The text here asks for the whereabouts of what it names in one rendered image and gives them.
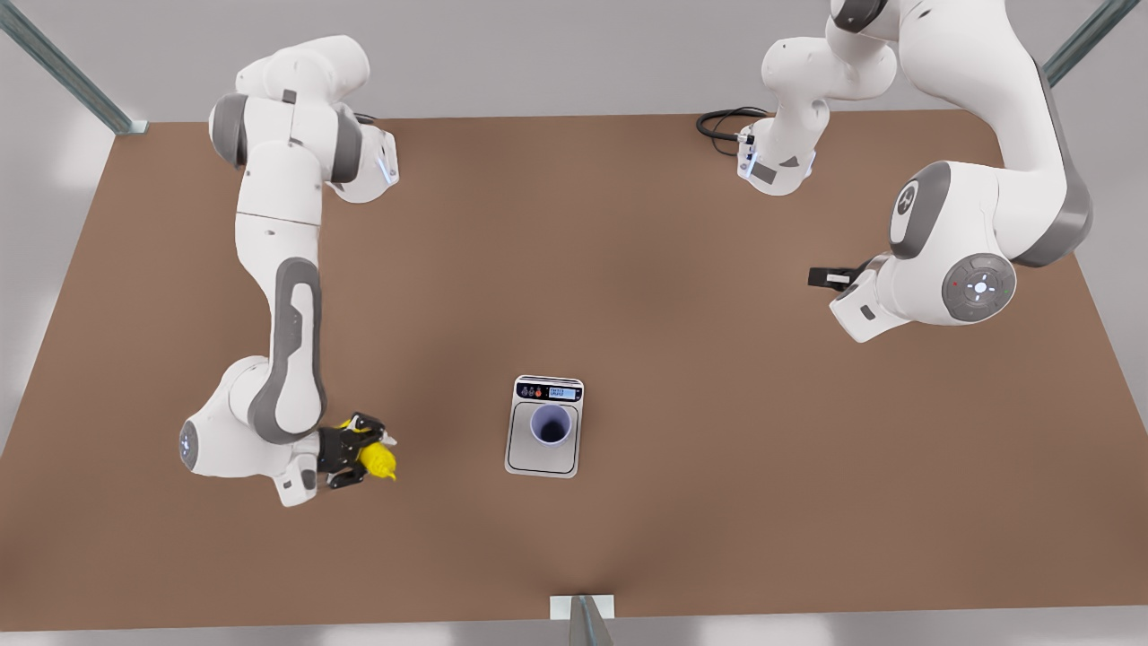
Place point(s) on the yellow sauce bottle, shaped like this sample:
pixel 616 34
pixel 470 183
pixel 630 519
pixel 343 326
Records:
pixel 378 461

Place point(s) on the blue-grey cup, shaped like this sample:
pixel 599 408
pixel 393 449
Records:
pixel 550 425

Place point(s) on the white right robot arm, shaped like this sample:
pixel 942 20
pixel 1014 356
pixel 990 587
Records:
pixel 280 206

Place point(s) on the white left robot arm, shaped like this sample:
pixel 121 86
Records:
pixel 969 206

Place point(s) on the silver kitchen scale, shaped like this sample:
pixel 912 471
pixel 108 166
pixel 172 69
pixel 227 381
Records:
pixel 543 458

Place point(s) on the silver frame post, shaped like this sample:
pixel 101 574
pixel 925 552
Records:
pixel 1085 40
pixel 585 619
pixel 67 67

